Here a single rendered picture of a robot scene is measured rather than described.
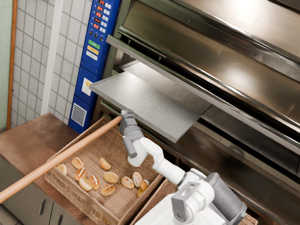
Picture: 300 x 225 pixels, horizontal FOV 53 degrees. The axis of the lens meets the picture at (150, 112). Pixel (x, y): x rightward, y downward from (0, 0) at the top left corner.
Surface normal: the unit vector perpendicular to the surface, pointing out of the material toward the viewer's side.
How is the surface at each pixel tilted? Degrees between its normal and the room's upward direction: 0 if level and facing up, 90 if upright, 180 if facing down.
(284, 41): 70
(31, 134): 0
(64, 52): 90
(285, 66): 90
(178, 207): 90
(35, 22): 90
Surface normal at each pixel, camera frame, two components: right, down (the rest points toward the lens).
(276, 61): -0.52, 0.35
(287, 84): -0.38, 0.06
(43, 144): 0.30, -0.78
